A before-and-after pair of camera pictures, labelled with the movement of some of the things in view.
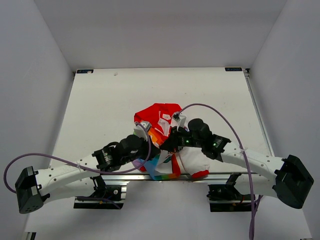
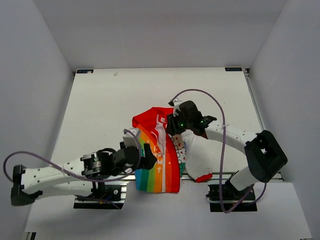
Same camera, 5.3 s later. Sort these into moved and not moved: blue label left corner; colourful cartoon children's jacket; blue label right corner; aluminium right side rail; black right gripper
Moved: black right gripper; colourful cartoon children's jacket
Not moved: aluminium right side rail; blue label right corner; blue label left corner
